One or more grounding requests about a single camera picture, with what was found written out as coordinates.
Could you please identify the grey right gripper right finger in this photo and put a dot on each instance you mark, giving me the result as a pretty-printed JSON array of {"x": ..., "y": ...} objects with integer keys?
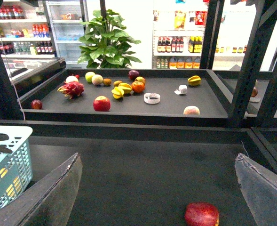
[{"x": 259, "y": 189}]

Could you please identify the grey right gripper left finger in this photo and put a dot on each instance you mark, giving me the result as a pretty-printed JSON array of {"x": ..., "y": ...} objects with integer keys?
[{"x": 48, "y": 202}]

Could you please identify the light blue plastic basket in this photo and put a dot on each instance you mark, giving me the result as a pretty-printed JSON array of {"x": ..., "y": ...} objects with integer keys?
[{"x": 18, "y": 141}]

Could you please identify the yellow mango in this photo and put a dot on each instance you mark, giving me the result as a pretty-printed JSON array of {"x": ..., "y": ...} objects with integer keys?
[{"x": 10, "y": 183}]

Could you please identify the dark red apple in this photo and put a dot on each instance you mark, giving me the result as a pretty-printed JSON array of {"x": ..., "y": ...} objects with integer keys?
[{"x": 201, "y": 214}]

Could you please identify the small dark red fruit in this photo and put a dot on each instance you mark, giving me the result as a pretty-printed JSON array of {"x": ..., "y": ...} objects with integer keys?
[{"x": 36, "y": 104}]

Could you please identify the red yellow apple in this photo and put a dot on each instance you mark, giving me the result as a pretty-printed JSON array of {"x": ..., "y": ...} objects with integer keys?
[{"x": 101, "y": 104}]

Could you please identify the pale peach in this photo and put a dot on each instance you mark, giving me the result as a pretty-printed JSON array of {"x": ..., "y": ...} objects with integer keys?
[{"x": 191, "y": 110}]

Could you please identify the pink dragon fruit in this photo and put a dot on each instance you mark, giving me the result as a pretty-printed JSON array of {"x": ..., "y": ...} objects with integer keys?
[{"x": 71, "y": 89}]

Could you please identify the white pink round fruit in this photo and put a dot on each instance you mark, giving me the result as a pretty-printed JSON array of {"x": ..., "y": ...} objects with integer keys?
[{"x": 71, "y": 78}]

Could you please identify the yellow star fruit front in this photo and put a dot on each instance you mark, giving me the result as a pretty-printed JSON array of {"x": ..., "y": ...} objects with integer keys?
[{"x": 118, "y": 92}]

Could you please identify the yellow star fruit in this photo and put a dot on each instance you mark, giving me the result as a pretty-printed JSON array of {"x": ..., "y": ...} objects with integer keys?
[
  {"x": 194, "y": 80},
  {"x": 118, "y": 92},
  {"x": 127, "y": 88}
]

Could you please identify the black fruit tray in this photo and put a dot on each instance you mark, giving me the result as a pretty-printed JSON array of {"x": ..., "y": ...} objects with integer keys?
[{"x": 211, "y": 97}]

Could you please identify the pale round melon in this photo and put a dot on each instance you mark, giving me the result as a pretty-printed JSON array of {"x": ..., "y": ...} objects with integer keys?
[{"x": 97, "y": 79}]

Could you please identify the green apple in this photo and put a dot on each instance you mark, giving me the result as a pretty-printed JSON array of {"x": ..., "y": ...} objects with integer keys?
[{"x": 88, "y": 76}]

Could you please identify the glass top freezer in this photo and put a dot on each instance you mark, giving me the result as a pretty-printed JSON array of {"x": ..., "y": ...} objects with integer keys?
[{"x": 26, "y": 74}]

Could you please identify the brown kiwi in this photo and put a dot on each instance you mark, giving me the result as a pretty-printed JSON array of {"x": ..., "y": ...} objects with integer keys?
[
  {"x": 107, "y": 82},
  {"x": 116, "y": 83}
]

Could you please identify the yellow star fruit right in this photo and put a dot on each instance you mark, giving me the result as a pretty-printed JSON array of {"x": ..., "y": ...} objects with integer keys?
[{"x": 194, "y": 80}]

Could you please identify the yellow star fruit behind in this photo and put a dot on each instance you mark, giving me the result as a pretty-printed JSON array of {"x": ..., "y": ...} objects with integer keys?
[{"x": 127, "y": 88}]

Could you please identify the dark purple fruit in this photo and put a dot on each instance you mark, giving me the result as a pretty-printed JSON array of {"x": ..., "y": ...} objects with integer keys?
[{"x": 133, "y": 74}]

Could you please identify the red yellow small fruit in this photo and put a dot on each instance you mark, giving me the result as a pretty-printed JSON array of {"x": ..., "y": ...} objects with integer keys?
[{"x": 140, "y": 79}]

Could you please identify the green potted plant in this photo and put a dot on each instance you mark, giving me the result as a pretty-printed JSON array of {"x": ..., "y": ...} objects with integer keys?
[{"x": 106, "y": 44}]

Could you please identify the left store drink shelf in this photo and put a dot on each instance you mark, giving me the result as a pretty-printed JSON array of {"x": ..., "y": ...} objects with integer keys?
[{"x": 24, "y": 29}]

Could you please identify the right store sauce shelf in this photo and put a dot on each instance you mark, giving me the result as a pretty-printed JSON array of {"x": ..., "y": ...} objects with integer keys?
[{"x": 179, "y": 34}]

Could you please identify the glass door refrigerator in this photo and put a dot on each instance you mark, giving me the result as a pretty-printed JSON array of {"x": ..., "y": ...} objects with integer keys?
[{"x": 65, "y": 19}]

